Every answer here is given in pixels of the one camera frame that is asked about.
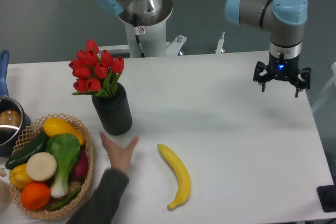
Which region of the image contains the yellow squash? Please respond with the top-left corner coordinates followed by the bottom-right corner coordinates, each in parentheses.
top-left (43, 117), bottom-right (86, 146)

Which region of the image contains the green bean pod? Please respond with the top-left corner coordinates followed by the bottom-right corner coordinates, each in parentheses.
top-left (47, 187), bottom-right (81, 211)

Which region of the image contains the dark grey sleeved forearm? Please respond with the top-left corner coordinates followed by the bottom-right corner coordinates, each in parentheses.
top-left (67, 168), bottom-right (129, 223)

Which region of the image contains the blue handled saucepan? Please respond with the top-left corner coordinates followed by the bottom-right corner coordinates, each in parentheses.
top-left (1, 50), bottom-right (31, 157)

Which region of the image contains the yellow bell pepper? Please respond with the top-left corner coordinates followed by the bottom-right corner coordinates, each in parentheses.
top-left (9, 164), bottom-right (33, 188)

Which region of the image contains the green cucumber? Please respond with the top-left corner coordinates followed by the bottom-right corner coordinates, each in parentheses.
top-left (5, 130), bottom-right (49, 170)

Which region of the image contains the woven wicker basket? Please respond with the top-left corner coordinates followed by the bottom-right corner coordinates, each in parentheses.
top-left (10, 113), bottom-right (94, 220)

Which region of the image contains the purple sweet potato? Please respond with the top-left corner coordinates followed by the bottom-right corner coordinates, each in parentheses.
top-left (72, 150), bottom-right (89, 179)

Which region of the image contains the dark grey ribbed vase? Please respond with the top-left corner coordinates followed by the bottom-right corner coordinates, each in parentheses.
top-left (92, 83), bottom-right (132, 136)

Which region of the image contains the round beige bun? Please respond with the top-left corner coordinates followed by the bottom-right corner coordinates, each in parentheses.
top-left (26, 152), bottom-right (57, 182)

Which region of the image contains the green bok choy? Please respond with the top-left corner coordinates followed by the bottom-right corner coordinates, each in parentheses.
top-left (46, 133), bottom-right (80, 198)

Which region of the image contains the red tulip bouquet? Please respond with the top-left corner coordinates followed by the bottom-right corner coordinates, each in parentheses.
top-left (69, 39), bottom-right (124, 99)

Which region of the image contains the white table clamp bracket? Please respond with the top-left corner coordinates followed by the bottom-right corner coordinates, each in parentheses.
top-left (165, 35), bottom-right (187, 56)

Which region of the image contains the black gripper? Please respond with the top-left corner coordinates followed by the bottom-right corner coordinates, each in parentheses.
top-left (253, 53), bottom-right (311, 98)

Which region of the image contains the orange fruit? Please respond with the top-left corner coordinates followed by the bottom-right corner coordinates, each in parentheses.
top-left (20, 182), bottom-right (50, 210)

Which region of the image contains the black device at edge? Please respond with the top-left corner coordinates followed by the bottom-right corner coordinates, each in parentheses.
top-left (317, 185), bottom-right (335, 212)

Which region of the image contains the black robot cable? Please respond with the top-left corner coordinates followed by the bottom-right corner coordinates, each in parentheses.
top-left (132, 13), bottom-right (145, 58)

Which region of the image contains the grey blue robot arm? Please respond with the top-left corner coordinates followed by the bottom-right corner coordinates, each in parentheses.
top-left (224, 0), bottom-right (311, 95)

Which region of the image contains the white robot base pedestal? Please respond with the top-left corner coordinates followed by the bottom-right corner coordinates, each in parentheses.
top-left (119, 0), bottom-right (173, 58)

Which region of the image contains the person's bare hand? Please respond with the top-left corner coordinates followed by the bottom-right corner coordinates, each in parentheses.
top-left (99, 132), bottom-right (140, 174)

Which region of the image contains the yellow banana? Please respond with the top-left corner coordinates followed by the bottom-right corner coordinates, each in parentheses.
top-left (157, 144), bottom-right (191, 211)

